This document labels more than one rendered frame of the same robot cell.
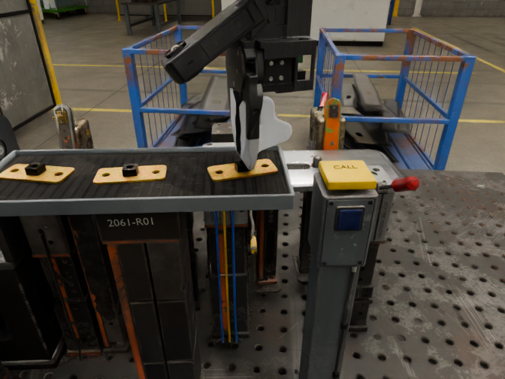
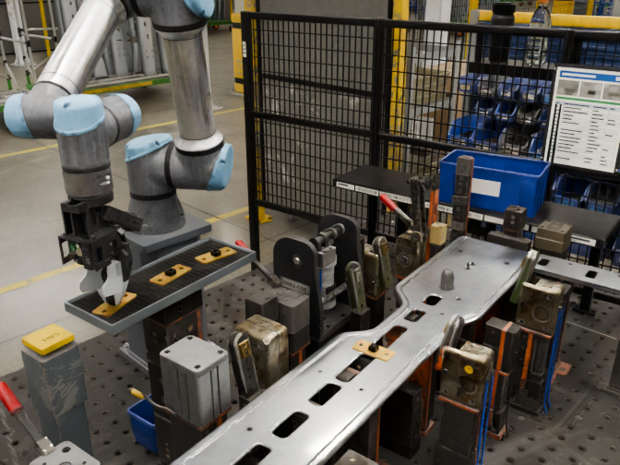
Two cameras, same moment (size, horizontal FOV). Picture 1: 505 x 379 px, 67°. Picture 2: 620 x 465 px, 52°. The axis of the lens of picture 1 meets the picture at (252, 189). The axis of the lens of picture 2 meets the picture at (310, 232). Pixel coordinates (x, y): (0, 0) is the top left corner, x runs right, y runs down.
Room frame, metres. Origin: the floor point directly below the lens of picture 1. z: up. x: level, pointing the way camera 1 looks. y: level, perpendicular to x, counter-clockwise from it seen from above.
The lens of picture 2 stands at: (1.33, -0.53, 1.72)
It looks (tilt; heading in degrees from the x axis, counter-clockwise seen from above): 23 degrees down; 129
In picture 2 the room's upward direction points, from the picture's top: straight up
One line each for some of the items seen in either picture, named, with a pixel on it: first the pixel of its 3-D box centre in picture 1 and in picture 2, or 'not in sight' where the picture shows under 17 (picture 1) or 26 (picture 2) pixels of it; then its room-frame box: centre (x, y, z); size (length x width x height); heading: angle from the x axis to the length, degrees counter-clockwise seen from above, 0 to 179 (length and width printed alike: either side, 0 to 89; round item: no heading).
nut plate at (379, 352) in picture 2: not in sight; (374, 348); (0.74, 0.39, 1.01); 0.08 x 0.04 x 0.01; 3
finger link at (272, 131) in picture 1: (267, 134); (92, 281); (0.42, -0.02, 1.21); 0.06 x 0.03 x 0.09; 107
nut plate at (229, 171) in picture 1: (242, 166); (114, 301); (0.43, 0.01, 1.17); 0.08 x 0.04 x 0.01; 107
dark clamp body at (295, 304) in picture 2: (70, 270); (288, 370); (0.55, 0.34, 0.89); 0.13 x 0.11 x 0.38; 3
